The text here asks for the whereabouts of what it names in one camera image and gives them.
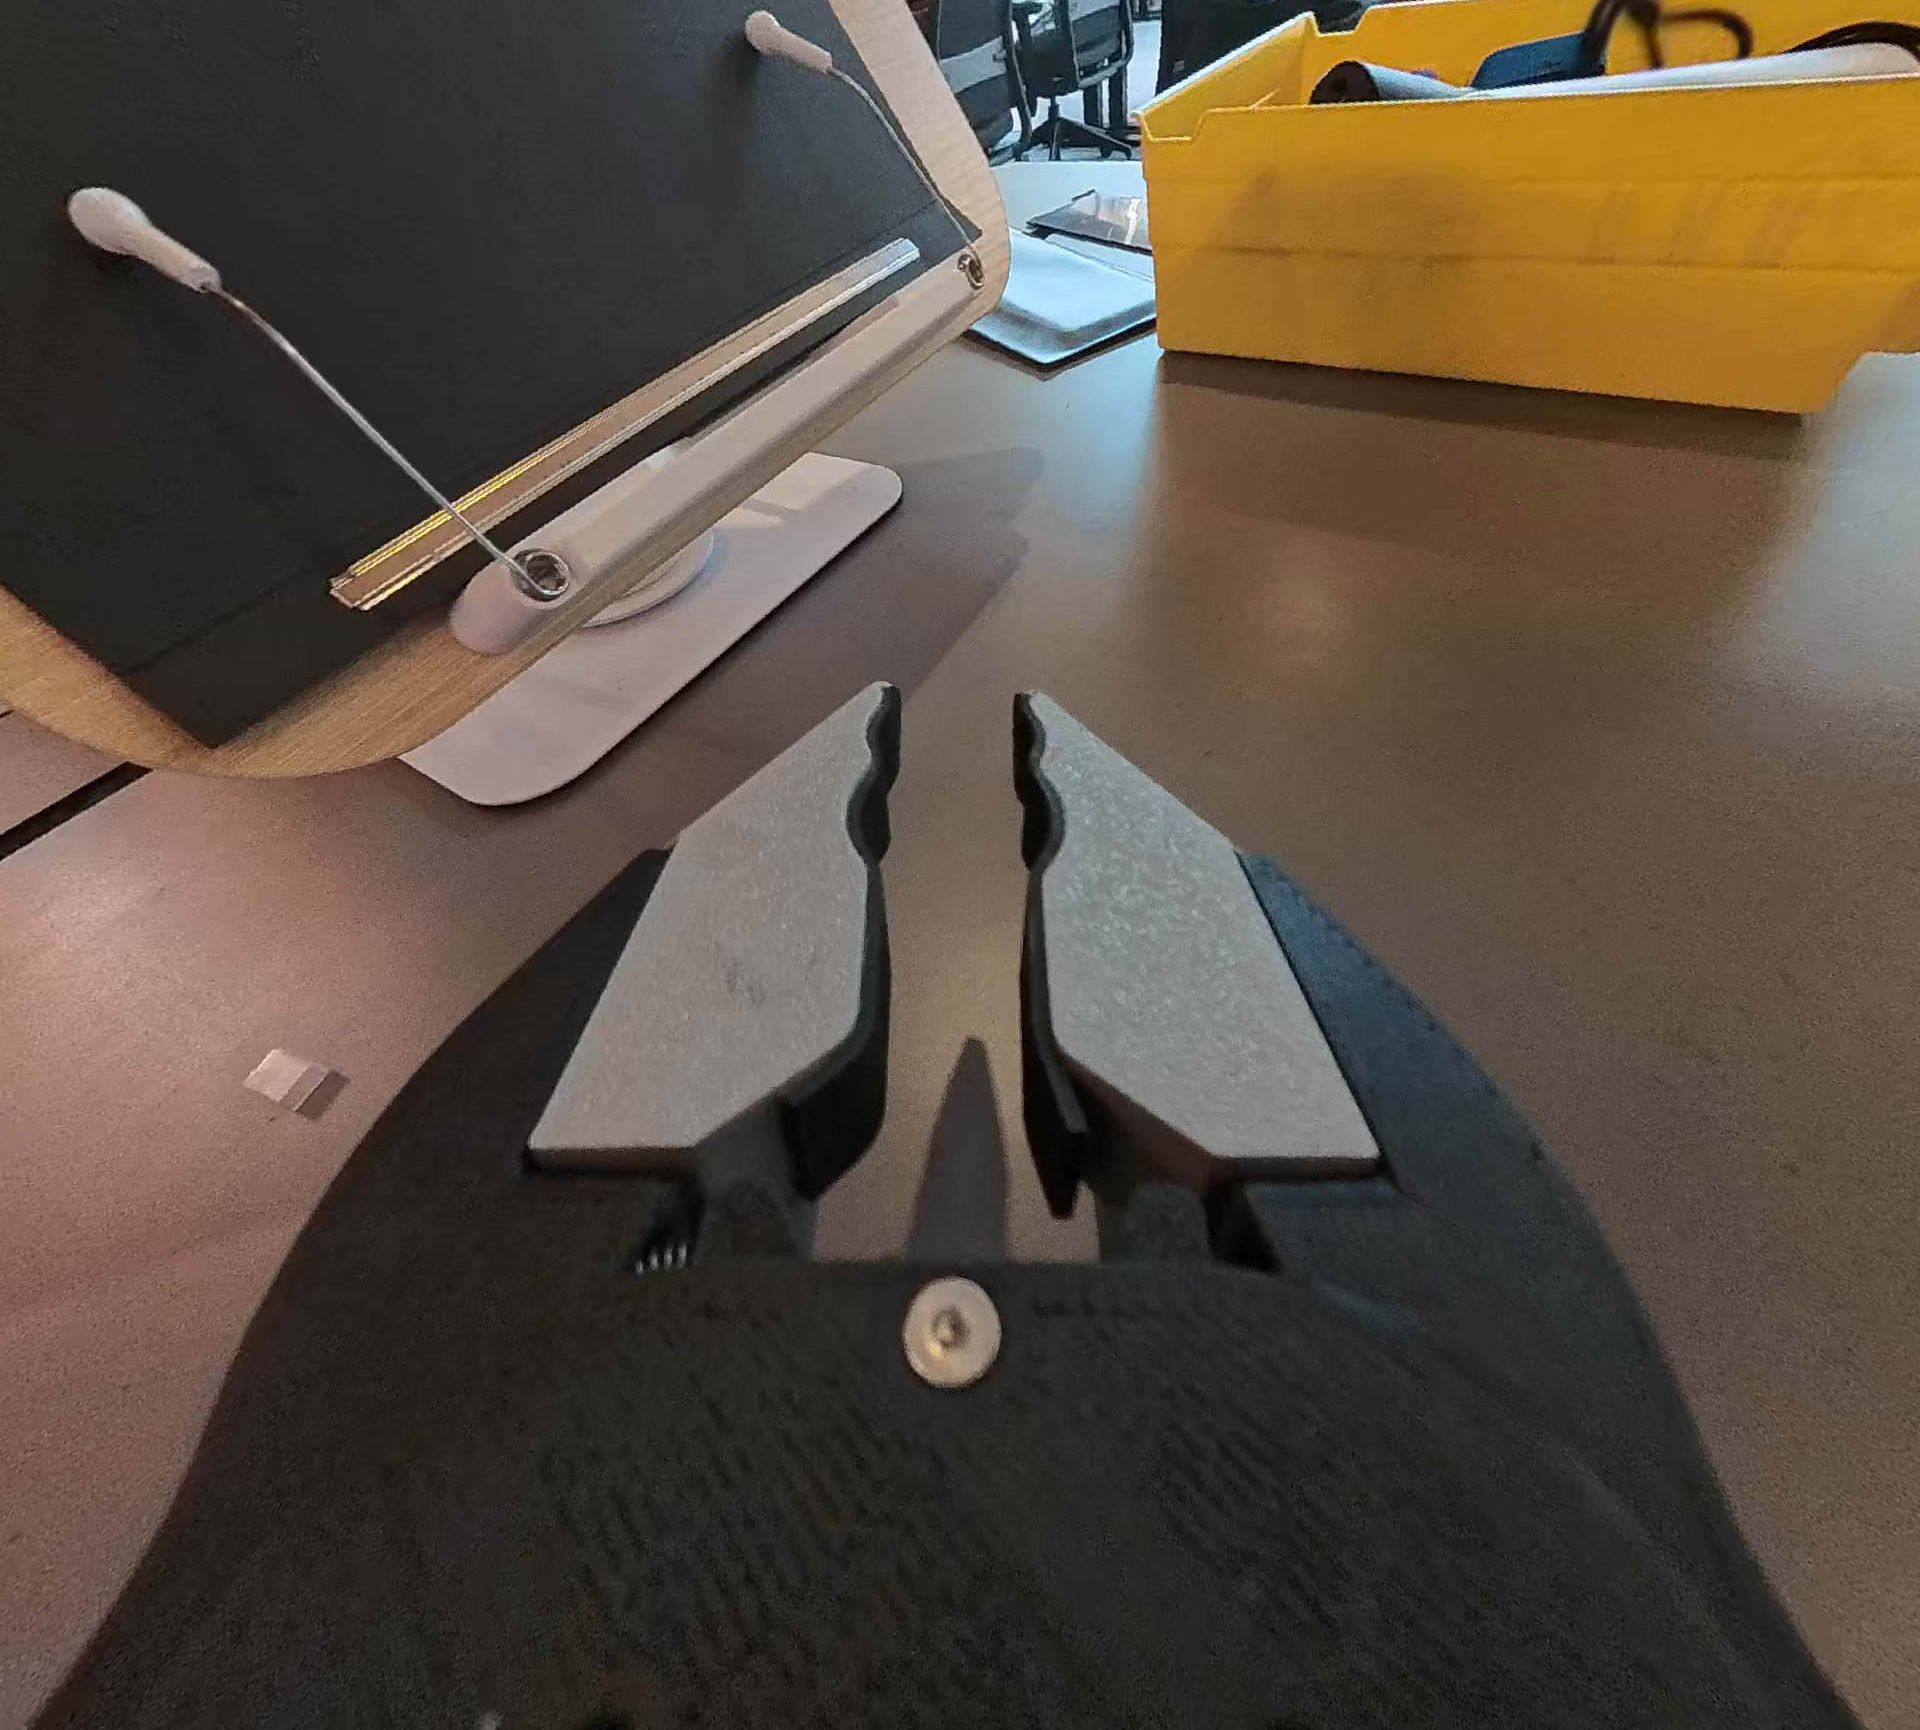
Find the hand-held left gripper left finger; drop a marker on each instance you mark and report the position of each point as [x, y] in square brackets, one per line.
[720, 994]

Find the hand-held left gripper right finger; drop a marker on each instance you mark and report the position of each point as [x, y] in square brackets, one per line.
[1184, 1011]

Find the yellow storage bin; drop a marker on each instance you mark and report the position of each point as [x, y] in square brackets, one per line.
[1500, 244]

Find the small white piece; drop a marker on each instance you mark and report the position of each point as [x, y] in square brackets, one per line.
[297, 1082]

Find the grey folded cloth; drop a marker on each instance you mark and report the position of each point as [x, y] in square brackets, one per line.
[1065, 298]

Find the black board book stand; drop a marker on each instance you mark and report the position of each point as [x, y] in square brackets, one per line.
[451, 185]

